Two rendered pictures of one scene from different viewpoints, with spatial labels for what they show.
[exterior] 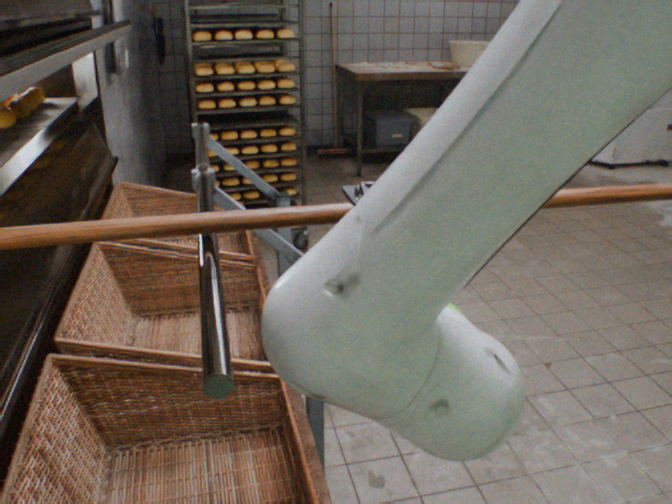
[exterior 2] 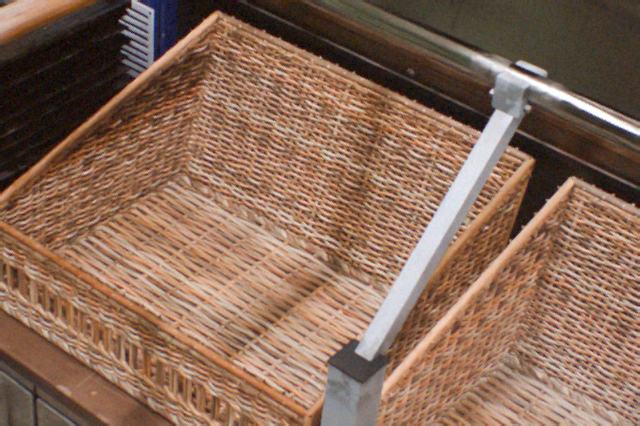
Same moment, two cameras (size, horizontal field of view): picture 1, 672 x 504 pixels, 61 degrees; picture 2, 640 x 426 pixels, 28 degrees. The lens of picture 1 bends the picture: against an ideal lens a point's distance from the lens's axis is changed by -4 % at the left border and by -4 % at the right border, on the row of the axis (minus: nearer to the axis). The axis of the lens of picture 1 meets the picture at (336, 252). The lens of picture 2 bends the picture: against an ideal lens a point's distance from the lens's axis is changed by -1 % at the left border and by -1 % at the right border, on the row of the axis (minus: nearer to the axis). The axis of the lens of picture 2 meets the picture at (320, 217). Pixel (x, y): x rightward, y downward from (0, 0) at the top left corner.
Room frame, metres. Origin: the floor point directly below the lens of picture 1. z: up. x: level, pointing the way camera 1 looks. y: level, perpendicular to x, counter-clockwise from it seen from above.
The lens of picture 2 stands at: (1.81, -0.59, 1.78)
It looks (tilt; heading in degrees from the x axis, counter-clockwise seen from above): 37 degrees down; 137
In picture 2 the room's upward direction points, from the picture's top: 7 degrees clockwise
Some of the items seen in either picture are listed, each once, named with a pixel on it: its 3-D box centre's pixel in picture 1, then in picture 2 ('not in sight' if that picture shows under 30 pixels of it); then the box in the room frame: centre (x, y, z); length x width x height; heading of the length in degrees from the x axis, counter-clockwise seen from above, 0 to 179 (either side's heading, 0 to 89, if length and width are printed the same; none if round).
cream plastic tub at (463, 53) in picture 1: (471, 53); not in sight; (5.84, -1.28, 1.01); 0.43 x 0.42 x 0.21; 103
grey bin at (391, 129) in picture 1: (386, 126); not in sight; (5.58, -0.47, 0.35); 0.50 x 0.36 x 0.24; 13
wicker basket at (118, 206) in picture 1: (181, 235); not in sight; (1.94, 0.55, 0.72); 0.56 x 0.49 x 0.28; 12
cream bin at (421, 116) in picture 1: (428, 125); not in sight; (5.67, -0.88, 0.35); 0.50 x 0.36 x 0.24; 14
